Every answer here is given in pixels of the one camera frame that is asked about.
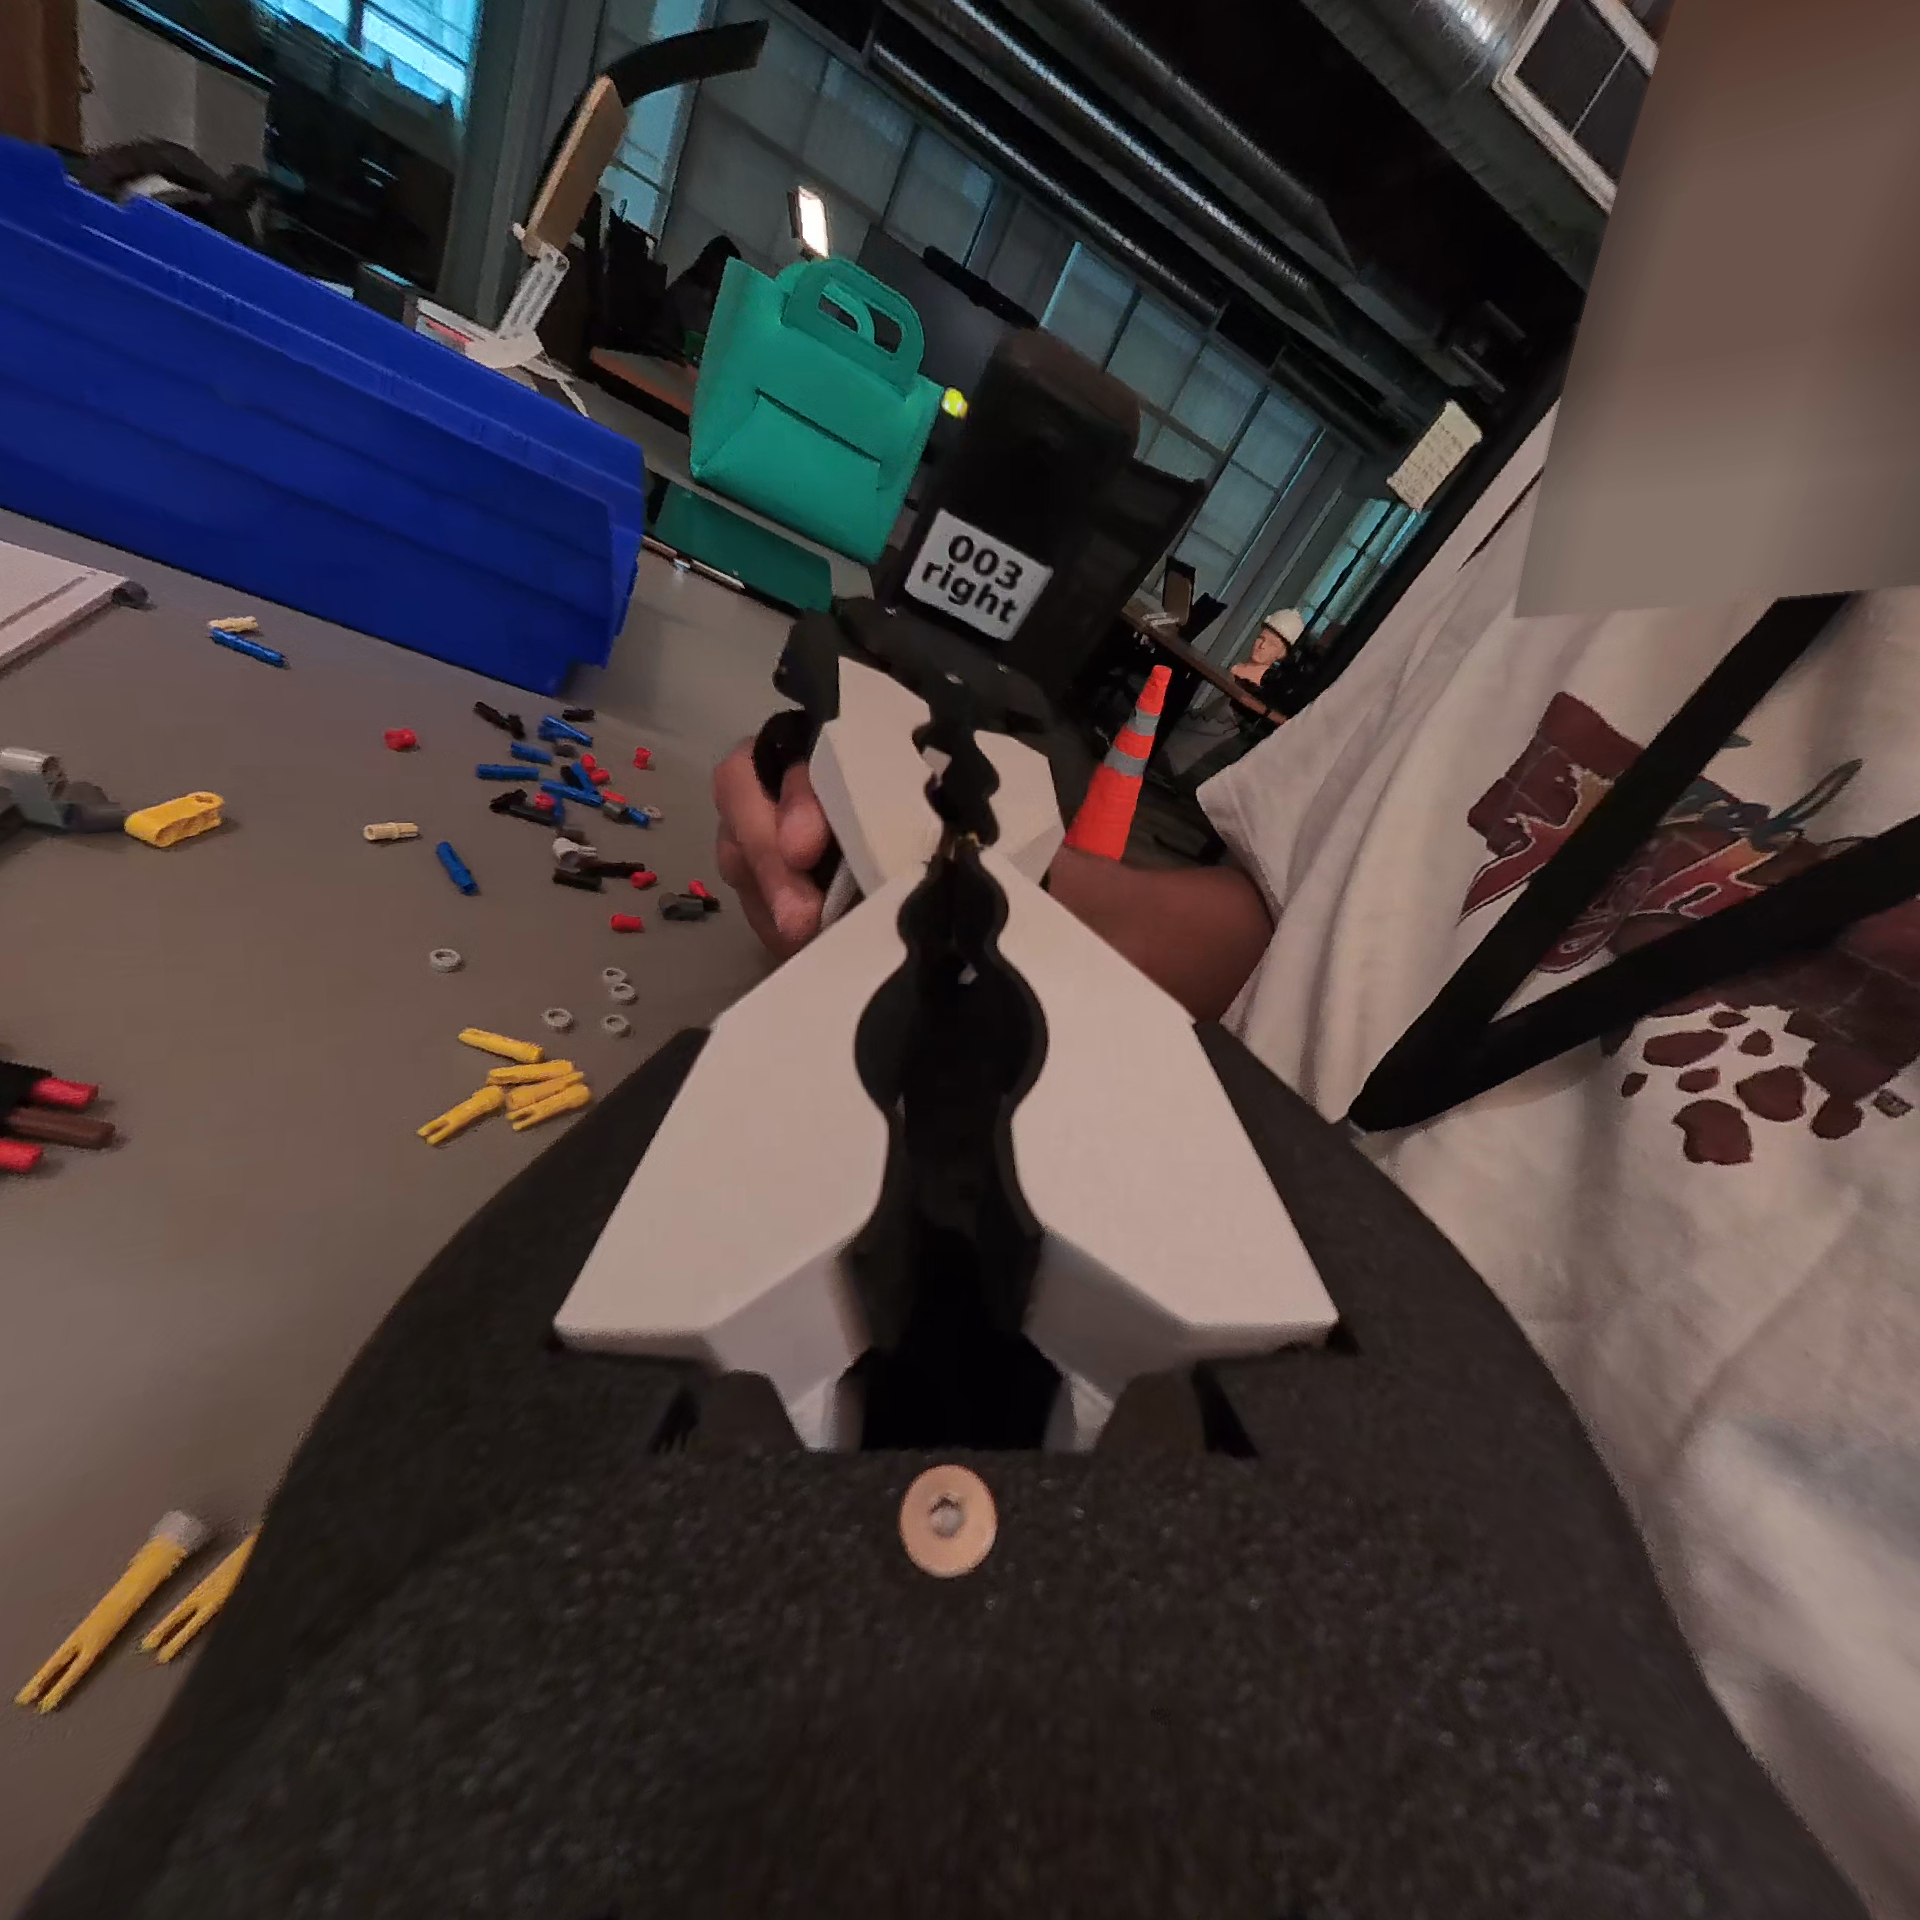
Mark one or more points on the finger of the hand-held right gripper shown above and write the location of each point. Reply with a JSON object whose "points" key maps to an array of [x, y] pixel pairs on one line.
{"points": [[1023, 811], [870, 779]]}

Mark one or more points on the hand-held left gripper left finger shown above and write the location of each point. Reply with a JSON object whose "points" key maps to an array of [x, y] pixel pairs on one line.
{"points": [[737, 1186]]}

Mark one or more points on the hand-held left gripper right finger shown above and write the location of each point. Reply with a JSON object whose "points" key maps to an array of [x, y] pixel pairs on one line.
{"points": [[1171, 1186]]}

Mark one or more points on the pile of yellow lego pins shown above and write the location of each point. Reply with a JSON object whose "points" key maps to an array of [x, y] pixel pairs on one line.
{"points": [[520, 1089]]}

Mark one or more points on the cluster of grey lego rings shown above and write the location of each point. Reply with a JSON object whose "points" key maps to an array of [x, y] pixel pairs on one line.
{"points": [[560, 1017]]}

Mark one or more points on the person's right forearm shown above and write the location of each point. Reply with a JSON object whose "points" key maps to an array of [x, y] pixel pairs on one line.
{"points": [[1171, 930]]}

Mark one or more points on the pile of mixed lego pins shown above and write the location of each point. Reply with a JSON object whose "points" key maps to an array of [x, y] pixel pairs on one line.
{"points": [[580, 797]]}

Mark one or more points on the long blue lego pin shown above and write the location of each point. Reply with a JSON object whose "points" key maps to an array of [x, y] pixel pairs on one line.
{"points": [[460, 869], [246, 648]]}

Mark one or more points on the yellow lego connector block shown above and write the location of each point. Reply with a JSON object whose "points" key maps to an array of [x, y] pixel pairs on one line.
{"points": [[175, 816]]}

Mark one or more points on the yellow lego pin grey cap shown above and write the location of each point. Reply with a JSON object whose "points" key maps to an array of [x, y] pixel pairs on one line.
{"points": [[195, 1607], [113, 1613]]}

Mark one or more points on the grey black lego chassis assembly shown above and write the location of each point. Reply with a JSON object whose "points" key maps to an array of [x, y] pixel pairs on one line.
{"points": [[43, 789]]}

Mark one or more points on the lego instruction booklet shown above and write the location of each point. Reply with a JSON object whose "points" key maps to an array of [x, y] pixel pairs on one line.
{"points": [[43, 600]]}

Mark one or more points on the person's right hand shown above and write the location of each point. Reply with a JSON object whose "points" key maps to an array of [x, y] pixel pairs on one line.
{"points": [[774, 877]]}

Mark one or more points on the orange traffic cone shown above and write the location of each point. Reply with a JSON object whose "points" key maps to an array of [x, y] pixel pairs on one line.
{"points": [[1118, 764]]}

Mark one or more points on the teal tote bag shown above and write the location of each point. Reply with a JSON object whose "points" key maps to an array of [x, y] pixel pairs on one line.
{"points": [[796, 421]]}

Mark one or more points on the stack of blue plastic bins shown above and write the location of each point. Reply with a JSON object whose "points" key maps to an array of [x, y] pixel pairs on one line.
{"points": [[301, 449]]}

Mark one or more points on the ceiling air vent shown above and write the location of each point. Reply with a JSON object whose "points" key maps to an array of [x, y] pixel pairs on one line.
{"points": [[1574, 67]]}

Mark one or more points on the metal ceiling duct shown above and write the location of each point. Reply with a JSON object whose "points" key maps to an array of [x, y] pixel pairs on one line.
{"points": [[1199, 136]]}

